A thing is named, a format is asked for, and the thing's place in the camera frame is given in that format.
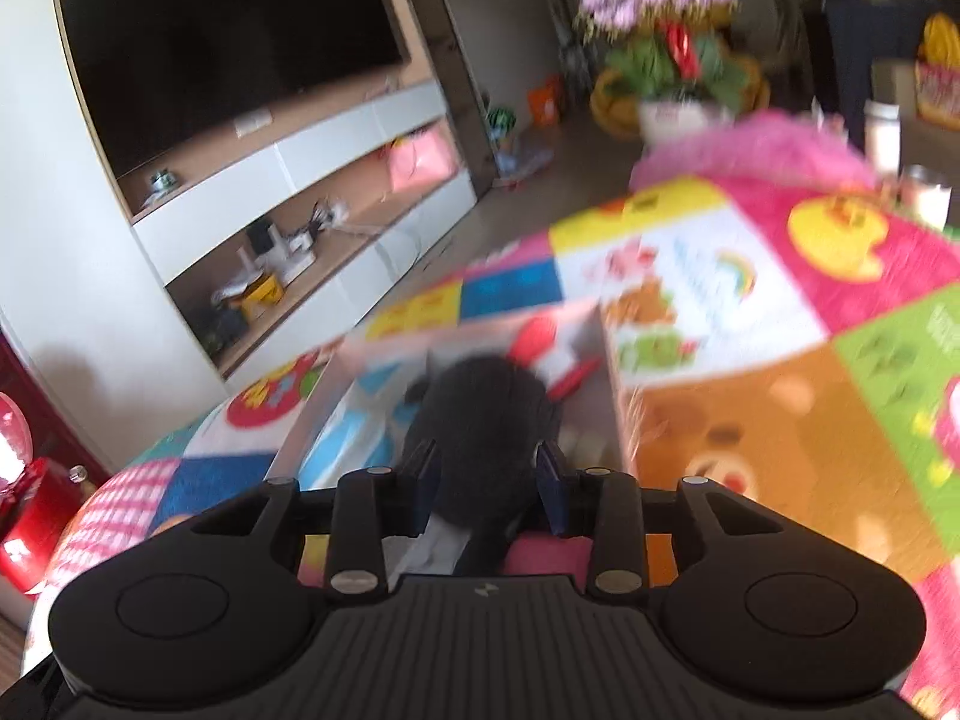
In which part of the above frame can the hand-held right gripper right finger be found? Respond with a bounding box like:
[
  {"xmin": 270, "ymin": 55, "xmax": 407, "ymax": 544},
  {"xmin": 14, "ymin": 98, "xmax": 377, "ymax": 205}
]
[{"xmin": 534, "ymin": 441, "xmax": 782, "ymax": 602}]

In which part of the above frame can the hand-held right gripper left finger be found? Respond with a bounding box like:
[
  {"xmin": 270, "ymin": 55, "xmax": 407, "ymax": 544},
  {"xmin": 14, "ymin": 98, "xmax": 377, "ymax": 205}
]
[{"xmin": 195, "ymin": 437, "xmax": 441, "ymax": 602}]

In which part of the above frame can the pale pink cardboard box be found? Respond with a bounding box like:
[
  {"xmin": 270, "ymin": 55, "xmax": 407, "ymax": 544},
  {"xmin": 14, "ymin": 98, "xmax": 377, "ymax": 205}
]
[{"xmin": 274, "ymin": 298, "xmax": 640, "ymax": 518}]

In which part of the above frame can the blue and white packet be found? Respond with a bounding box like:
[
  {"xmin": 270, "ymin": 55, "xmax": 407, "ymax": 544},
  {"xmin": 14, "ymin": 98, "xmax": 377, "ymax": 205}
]
[{"xmin": 300, "ymin": 390, "xmax": 422, "ymax": 490}]

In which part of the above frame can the black plush toy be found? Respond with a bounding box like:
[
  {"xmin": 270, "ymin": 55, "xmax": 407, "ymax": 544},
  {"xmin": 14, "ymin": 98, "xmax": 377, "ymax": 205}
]
[{"xmin": 401, "ymin": 356, "xmax": 560, "ymax": 578}]

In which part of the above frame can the white and red foam stick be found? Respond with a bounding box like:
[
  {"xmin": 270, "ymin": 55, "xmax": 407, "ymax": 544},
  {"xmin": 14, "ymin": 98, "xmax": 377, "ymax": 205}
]
[{"xmin": 508, "ymin": 315, "xmax": 601, "ymax": 400}]

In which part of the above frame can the colourful cartoon play mat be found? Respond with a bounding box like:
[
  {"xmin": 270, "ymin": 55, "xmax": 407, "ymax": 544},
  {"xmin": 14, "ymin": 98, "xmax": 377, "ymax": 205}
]
[{"xmin": 22, "ymin": 112, "xmax": 960, "ymax": 720}]

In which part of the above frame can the yellow box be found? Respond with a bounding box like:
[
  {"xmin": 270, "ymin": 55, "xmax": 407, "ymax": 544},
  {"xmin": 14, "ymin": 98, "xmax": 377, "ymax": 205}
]
[{"xmin": 240, "ymin": 274, "xmax": 286, "ymax": 320}]

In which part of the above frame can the pink shopping bag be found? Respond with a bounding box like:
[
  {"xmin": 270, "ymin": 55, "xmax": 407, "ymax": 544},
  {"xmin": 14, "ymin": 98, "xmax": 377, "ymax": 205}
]
[{"xmin": 386, "ymin": 127, "xmax": 458, "ymax": 192}]

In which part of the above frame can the yellow plush toy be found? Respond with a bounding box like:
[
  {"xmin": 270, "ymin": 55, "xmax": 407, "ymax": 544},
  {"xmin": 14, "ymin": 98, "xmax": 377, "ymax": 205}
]
[
  {"xmin": 589, "ymin": 67, "xmax": 646, "ymax": 137},
  {"xmin": 922, "ymin": 13, "xmax": 960, "ymax": 67}
]

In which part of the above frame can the orange box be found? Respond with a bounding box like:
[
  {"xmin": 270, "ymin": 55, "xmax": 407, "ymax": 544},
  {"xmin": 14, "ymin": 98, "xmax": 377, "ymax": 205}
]
[{"xmin": 527, "ymin": 79, "xmax": 563, "ymax": 127}]

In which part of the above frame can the red object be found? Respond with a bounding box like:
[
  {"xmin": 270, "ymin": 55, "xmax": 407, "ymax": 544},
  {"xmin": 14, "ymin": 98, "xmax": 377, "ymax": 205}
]
[{"xmin": 0, "ymin": 390, "xmax": 98, "ymax": 595}]

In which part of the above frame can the purple orchid plant in pot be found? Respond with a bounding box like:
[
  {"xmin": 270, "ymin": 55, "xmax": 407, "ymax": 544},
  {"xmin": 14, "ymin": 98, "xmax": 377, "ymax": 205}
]
[{"xmin": 574, "ymin": 0, "xmax": 751, "ymax": 145}]

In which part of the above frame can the white jar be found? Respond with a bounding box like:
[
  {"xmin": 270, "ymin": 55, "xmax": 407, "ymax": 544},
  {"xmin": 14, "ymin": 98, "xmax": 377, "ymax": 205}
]
[{"xmin": 900, "ymin": 165, "xmax": 953, "ymax": 230}]

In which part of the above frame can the white cylinder container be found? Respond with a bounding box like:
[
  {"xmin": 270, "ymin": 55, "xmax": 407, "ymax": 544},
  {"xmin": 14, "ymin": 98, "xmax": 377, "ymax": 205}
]
[{"xmin": 862, "ymin": 100, "xmax": 901, "ymax": 175}]

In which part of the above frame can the black television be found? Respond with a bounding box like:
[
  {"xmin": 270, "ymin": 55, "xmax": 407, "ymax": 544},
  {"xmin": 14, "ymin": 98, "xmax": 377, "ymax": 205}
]
[{"xmin": 52, "ymin": 0, "xmax": 413, "ymax": 177}]

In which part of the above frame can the dark cabinet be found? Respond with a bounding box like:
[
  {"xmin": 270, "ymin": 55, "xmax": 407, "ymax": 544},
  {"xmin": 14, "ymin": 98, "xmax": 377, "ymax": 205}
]
[{"xmin": 806, "ymin": 0, "xmax": 931, "ymax": 143}]

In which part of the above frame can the red printed gift box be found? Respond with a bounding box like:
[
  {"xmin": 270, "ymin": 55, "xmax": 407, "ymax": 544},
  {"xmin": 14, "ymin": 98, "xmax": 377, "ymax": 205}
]
[{"xmin": 915, "ymin": 64, "xmax": 960, "ymax": 125}]

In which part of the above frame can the white power strip with cables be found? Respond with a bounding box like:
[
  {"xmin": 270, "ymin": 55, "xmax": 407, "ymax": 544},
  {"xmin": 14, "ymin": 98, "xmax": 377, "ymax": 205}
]
[{"xmin": 289, "ymin": 199, "xmax": 350, "ymax": 248}]

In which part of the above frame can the white and wooden wall cabinet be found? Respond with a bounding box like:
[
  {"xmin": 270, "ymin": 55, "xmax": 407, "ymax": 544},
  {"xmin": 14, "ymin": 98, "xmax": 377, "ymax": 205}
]
[{"xmin": 0, "ymin": 0, "xmax": 481, "ymax": 406}]

